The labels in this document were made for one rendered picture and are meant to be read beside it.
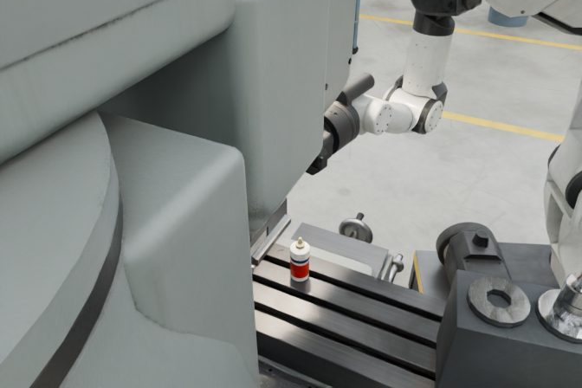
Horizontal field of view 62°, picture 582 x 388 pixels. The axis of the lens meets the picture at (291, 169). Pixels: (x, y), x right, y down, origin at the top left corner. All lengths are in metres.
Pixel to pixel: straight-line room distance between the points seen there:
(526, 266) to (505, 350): 0.90
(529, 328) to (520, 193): 2.21
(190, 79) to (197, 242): 0.18
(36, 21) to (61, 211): 0.08
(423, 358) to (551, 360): 0.23
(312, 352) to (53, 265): 0.78
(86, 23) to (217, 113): 0.19
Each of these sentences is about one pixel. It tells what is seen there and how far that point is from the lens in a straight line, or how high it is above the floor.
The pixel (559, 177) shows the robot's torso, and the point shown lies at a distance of 1.31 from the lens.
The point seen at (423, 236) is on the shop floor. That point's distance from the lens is 2.54.
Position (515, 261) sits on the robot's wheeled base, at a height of 0.57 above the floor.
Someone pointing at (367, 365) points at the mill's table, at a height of 0.90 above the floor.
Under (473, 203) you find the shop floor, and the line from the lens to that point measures 2.83.
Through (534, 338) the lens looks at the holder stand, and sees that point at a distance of 0.82.
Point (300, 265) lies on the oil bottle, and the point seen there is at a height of 0.96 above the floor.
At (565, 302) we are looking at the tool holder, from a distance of 0.82.
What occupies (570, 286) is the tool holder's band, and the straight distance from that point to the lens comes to 0.80.
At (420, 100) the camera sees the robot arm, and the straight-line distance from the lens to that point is 1.17.
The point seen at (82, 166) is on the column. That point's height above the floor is 1.56.
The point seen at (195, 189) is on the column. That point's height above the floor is 1.52.
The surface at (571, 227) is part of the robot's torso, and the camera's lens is 1.32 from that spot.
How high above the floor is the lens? 1.70
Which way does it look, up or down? 36 degrees down
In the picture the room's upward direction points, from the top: straight up
